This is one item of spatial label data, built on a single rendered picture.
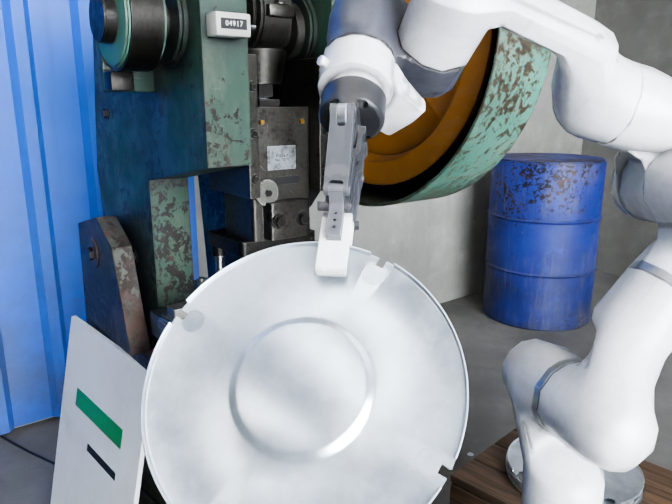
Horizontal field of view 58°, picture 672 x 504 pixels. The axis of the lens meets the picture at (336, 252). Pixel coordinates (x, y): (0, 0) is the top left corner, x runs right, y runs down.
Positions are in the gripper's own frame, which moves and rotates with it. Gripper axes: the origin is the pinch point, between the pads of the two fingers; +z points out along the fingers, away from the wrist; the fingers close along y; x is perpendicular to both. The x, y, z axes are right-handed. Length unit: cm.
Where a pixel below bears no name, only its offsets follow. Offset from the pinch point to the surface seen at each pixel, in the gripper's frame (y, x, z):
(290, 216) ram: -55, -21, -40
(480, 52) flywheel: -39, 18, -71
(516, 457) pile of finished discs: -99, 31, -4
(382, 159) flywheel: -71, -4, -69
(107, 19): -15, -48, -54
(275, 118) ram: -42, -24, -56
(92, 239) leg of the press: -73, -76, -43
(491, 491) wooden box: -94, 24, 5
